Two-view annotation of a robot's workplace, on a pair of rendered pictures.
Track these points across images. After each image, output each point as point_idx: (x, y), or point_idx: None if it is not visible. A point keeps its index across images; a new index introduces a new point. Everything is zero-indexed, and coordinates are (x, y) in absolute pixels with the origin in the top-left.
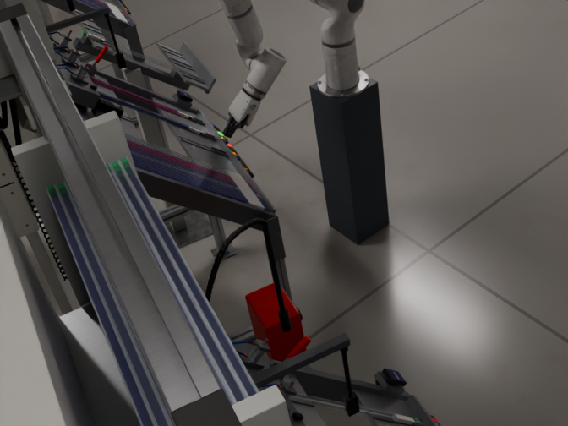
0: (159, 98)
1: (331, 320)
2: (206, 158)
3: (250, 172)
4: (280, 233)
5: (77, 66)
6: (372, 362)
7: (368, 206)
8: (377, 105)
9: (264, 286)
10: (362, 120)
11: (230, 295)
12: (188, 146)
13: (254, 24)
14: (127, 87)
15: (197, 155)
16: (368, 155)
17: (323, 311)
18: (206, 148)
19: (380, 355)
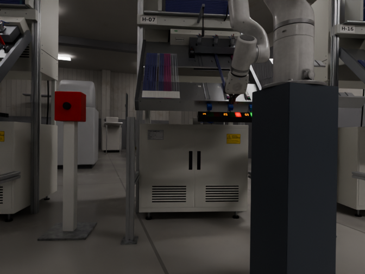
0: (257, 86)
1: (161, 259)
2: (190, 89)
3: (202, 115)
4: (125, 105)
5: (214, 43)
6: (101, 265)
7: (263, 259)
8: (285, 117)
9: (221, 244)
10: (267, 126)
11: (220, 234)
12: (197, 84)
13: (231, 8)
14: (251, 75)
15: (189, 85)
16: (269, 182)
17: (174, 258)
18: (207, 93)
19: (101, 269)
